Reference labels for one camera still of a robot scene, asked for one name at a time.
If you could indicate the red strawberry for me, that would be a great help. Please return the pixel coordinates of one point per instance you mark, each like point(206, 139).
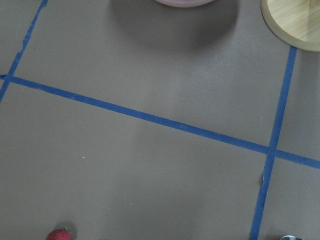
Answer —
point(60, 234)

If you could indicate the pink bowl with ice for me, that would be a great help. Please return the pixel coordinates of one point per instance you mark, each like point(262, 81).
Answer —
point(184, 3)

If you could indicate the wooden stand with paper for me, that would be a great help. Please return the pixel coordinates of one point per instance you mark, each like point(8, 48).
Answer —
point(296, 22)

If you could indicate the metal scoop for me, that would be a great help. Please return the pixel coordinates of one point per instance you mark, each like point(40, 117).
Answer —
point(290, 237)

